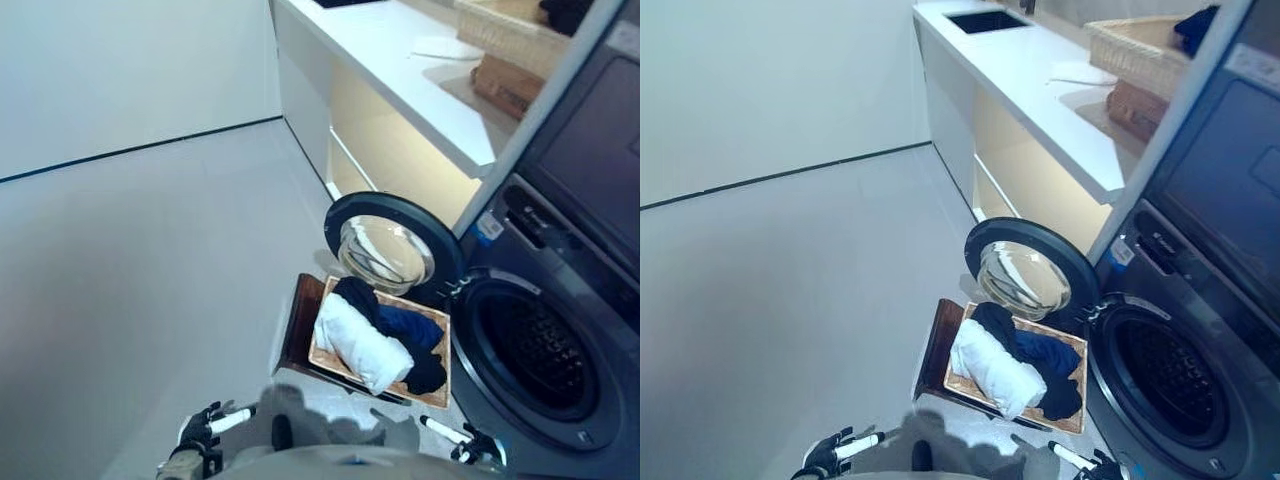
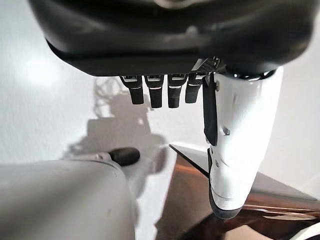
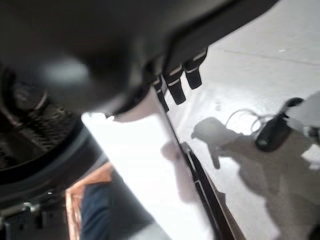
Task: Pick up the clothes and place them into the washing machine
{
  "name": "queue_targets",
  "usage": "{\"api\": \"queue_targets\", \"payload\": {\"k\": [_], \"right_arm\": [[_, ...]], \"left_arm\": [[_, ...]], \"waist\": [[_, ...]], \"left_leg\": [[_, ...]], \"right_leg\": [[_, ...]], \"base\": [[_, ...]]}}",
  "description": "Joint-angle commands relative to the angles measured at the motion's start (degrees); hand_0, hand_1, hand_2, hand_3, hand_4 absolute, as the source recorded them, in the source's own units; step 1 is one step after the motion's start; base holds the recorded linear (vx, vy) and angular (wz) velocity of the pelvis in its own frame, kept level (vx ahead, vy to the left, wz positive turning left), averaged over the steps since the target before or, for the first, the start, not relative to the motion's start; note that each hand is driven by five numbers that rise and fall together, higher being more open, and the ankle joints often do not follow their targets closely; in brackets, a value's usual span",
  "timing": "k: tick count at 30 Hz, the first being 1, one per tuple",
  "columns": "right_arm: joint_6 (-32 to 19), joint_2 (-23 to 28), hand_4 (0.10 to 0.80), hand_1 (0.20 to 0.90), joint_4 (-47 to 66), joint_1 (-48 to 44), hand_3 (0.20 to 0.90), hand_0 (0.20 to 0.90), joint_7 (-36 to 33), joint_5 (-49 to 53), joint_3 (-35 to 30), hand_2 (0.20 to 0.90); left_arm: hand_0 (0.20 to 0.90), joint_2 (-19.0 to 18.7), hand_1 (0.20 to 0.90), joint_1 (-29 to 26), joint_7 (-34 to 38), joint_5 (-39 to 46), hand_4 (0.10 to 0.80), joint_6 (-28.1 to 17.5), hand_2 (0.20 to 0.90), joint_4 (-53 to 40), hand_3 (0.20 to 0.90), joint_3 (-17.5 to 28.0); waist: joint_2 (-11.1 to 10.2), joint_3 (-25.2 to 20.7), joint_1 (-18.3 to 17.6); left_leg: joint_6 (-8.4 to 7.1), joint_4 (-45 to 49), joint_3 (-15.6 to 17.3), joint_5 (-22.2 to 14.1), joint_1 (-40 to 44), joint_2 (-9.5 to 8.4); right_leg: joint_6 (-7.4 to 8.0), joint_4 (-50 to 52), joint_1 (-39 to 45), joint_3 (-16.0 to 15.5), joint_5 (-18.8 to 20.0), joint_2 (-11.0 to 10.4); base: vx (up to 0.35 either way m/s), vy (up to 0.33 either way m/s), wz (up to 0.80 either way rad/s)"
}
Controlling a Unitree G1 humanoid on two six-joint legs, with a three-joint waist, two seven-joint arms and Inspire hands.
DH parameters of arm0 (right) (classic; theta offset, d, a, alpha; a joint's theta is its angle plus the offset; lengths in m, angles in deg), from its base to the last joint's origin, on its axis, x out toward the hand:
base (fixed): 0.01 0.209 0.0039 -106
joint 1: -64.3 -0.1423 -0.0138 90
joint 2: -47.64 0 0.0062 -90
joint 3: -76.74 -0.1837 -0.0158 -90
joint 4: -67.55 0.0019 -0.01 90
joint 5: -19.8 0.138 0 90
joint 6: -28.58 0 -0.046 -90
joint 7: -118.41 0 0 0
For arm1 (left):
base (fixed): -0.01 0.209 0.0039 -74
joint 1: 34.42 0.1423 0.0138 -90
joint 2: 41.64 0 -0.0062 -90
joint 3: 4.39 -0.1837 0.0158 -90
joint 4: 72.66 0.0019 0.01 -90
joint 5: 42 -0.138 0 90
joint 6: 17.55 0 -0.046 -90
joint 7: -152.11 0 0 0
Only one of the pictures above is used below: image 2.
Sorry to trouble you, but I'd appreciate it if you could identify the left five-finger robot hand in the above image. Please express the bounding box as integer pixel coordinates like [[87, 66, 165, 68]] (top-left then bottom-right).
[[27, 0, 315, 222]]

